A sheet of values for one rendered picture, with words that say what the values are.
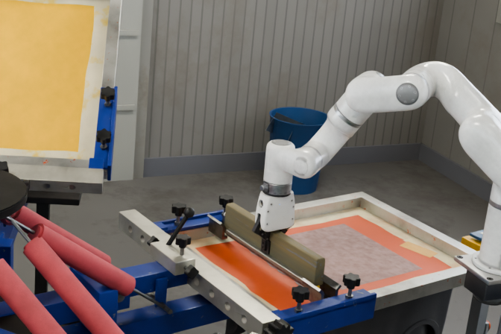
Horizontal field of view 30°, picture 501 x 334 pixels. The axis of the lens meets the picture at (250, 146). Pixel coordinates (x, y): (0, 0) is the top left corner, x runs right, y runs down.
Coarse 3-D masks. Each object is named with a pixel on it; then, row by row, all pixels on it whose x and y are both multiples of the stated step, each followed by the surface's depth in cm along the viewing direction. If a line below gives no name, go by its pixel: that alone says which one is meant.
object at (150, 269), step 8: (144, 264) 229; (152, 264) 230; (128, 272) 224; (136, 272) 225; (144, 272) 225; (152, 272) 226; (160, 272) 226; (168, 272) 228; (136, 280) 223; (144, 280) 224; (152, 280) 225; (168, 280) 228; (176, 280) 230; (184, 280) 231; (136, 288) 223; (144, 288) 225; (152, 288) 226; (168, 288) 229
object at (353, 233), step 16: (320, 224) 285; (336, 224) 286; (352, 224) 288; (368, 224) 289; (304, 240) 273; (320, 240) 274; (336, 240) 275; (352, 240) 276; (368, 240) 277; (384, 240) 278; (400, 240) 280; (208, 256) 257; (224, 256) 258; (240, 256) 259; (256, 256) 260; (240, 272) 249; (256, 272) 250
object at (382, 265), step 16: (336, 256) 264; (352, 256) 265; (368, 256) 266; (384, 256) 267; (400, 256) 268; (416, 256) 269; (432, 256) 270; (272, 272) 251; (336, 272) 255; (352, 272) 256; (368, 272) 257; (384, 272) 257; (400, 272) 258; (416, 272) 259; (432, 272) 260; (256, 288) 242; (272, 288) 242; (288, 288) 243; (368, 288) 248; (272, 304) 234; (288, 304) 235
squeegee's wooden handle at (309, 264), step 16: (240, 208) 259; (224, 224) 263; (240, 224) 257; (256, 240) 251; (272, 240) 245; (288, 240) 241; (288, 256) 240; (304, 256) 235; (320, 256) 233; (304, 272) 235; (320, 272) 233
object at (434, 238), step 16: (304, 208) 288; (320, 208) 292; (336, 208) 296; (352, 208) 300; (368, 208) 299; (384, 208) 294; (400, 224) 288; (416, 224) 283; (432, 240) 277; (448, 240) 274; (448, 272) 253; (464, 272) 254; (240, 288) 233; (384, 288) 241; (400, 288) 241; (416, 288) 243; (432, 288) 247; (448, 288) 251; (384, 304) 238
